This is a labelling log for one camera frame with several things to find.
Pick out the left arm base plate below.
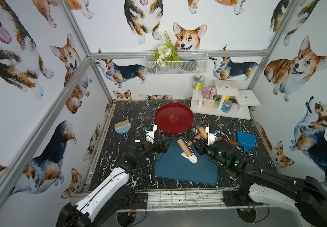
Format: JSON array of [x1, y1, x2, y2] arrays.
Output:
[[118, 193, 148, 211]]

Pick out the metal dough scraper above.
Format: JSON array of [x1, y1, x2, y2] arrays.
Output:
[[197, 124, 238, 147]]

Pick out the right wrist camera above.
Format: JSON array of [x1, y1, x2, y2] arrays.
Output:
[[205, 127, 220, 146]]

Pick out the artificial green white flowers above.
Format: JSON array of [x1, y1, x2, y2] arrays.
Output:
[[151, 31, 181, 67]]

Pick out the red round tray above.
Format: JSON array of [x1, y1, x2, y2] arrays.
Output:
[[155, 103, 194, 134]]

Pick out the yellow sunflower seed can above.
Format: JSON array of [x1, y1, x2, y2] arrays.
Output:
[[193, 75, 205, 90]]

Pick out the white wire wall basket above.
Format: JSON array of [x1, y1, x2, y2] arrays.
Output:
[[145, 50, 209, 75]]

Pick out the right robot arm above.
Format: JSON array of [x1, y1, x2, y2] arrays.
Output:
[[193, 139, 327, 227]]

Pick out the light blue hand brush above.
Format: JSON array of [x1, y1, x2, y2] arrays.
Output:
[[114, 120, 131, 139]]

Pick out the round metal cutter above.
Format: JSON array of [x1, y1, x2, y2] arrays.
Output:
[[191, 127, 199, 136]]

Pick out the white dough piece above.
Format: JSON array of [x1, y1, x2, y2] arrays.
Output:
[[181, 152, 198, 164]]

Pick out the wooden double roller pin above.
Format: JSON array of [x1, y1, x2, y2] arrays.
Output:
[[177, 134, 203, 156]]

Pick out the white tiered shelf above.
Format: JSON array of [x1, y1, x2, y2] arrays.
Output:
[[191, 80, 261, 120]]

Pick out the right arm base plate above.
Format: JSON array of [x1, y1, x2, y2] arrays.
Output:
[[223, 191, 253, 207]]

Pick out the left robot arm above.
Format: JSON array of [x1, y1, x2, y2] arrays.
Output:
[[56, 138, 172, 227]]

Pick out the blue can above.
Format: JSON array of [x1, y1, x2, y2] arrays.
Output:
[[221, 100, 233, 113]]

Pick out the teal plastic tray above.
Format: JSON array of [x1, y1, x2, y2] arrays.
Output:
[[154, 138, 219, 185]]

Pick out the pink flower decoration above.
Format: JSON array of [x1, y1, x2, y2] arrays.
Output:
[[201, 86, 217, 100]]

